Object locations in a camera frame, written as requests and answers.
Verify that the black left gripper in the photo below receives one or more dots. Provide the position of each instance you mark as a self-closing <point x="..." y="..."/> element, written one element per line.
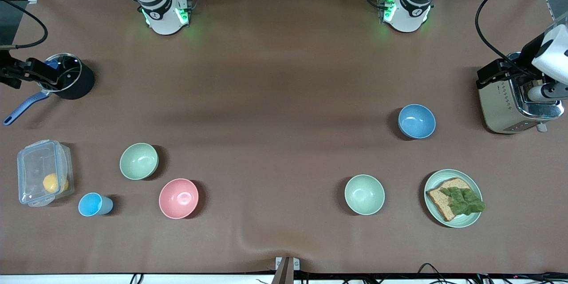
<point x="527" y="54"/>

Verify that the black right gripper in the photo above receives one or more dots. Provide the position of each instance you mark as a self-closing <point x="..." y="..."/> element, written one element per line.
<point x="5" y="70"/>

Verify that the blue bowl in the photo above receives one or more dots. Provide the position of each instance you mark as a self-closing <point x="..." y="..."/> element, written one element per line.
<point x="417" y="120"/>

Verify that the pale green bowl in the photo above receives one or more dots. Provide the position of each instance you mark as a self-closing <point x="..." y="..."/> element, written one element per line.
<point x="138" y="160"/>
<point x="364" y="194"/>

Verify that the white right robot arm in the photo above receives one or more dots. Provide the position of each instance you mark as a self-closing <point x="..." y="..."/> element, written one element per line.
<point x="159" y="9"/>

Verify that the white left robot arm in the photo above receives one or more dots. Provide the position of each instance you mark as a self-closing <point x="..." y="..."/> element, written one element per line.
<point x="412" y="9"/>

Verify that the pink bowl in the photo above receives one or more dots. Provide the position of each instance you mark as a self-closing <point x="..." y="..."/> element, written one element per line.
<point x="178" y="198"/>

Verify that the glass lid with blue knob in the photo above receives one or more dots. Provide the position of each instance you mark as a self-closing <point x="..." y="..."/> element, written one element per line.
<point x="71" y="71"/>

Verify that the silver toaster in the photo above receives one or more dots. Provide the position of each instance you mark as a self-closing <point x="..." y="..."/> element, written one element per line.
<point x="501" y="111"/>

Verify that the clear plastic lidded container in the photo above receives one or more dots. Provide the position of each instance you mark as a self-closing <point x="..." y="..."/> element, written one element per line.
<point x="33" y="164"/>

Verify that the yellow round fruit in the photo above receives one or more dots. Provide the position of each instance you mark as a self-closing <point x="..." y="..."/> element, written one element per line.
<point x="51" y="183"/>

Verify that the green lettuce leaf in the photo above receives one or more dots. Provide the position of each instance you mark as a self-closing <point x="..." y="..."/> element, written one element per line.
<point x="463" y="202"/>

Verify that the brown bread slice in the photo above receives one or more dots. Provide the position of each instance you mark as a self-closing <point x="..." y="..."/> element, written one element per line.
<point x="439" y="204"/>

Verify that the blue plastic cup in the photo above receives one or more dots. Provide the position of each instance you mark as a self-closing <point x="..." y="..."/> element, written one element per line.
<point x="91" y="204"/>

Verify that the pale green plate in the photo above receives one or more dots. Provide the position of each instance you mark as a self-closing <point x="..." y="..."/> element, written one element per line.
<point x="437" y="219"/>

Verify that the plain table cover cloth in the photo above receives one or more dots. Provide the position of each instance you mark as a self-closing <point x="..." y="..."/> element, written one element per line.
<point x="284" y="75"/>

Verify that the metal clamp bracket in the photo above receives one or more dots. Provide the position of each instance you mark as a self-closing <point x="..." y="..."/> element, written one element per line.
<point x="287" y="268"/>

